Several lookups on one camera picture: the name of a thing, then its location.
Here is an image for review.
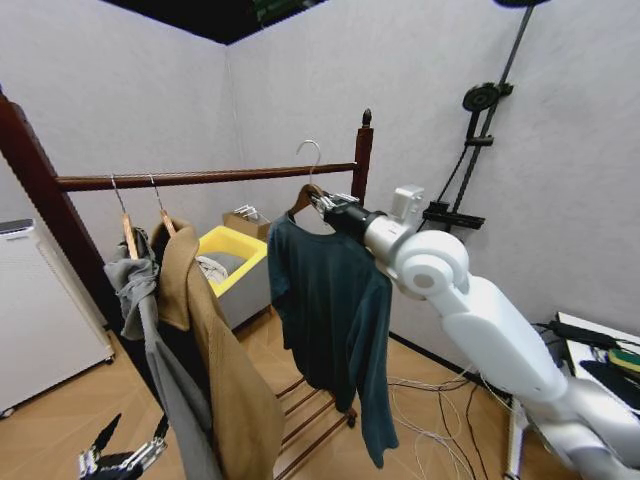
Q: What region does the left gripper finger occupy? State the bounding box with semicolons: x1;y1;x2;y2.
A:
127;413;170;472
78;412;123;475

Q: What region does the wooden hanger with silver hook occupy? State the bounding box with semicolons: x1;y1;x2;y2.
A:
147;172;179;239
287;139;338;236
109;173;142;262

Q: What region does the dark teal long-sleeve shirt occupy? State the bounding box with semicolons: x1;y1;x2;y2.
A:
266;211;401;470

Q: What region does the grey folded garment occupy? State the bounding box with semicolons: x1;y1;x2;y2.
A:
208;251;247;279

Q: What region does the pale crumpled garment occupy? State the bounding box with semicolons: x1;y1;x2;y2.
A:
195;256;230;288

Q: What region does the brown cardboard box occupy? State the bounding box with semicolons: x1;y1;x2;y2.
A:
221;209;273;242

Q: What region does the brown coat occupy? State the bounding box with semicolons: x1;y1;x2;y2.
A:
149;217;287;480

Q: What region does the black shower valve shelf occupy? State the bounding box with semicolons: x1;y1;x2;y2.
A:
422;199;488;231

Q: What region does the yellow rimmed grey laundry bin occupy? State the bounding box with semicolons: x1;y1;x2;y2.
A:
196;224;273;333

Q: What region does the dark wooden clothes rack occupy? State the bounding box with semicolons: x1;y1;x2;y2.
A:
0;84;377;480

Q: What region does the white appliance cabinet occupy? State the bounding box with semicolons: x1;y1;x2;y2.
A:
0;217;118;419

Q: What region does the black hand shower head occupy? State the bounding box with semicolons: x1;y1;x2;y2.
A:
460;81;516;114

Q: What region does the black cloth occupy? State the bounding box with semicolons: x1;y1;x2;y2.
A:
581;356;640;417

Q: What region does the yellow green sponge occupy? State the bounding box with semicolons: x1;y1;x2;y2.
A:
606;348;640;375

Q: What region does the black shower hose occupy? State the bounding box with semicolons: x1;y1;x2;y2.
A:
433;109;482;207

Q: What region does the white floor cable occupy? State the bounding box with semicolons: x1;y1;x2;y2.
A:
387;364;506;474

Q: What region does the black floor cable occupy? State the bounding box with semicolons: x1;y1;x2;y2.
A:
387;377;511;480

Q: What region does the black shower rail pipe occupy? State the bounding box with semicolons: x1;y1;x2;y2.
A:
452;3;537;216

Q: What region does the black power adapter with cable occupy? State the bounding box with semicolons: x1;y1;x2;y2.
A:
530;318;640;351

